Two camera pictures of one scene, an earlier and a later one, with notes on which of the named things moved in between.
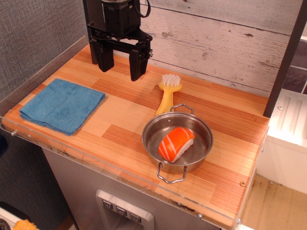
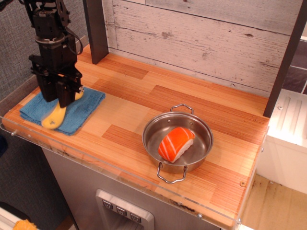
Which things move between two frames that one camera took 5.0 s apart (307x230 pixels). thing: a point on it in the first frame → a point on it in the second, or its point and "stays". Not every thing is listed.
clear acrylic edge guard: x=111 y=175 stays
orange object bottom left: x=24 y=224 stays
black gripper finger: x=102 y=54 → x=49 y=86
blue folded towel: x=61 y=106 stays
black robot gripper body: x=121 y=26 → x=57 y=60
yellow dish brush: x=170 y=83 → x=53 y=119
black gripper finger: x=138 y=63 → x=66 y=93
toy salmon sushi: x=175 y=143 stays
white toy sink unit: x=282 y=157 stays
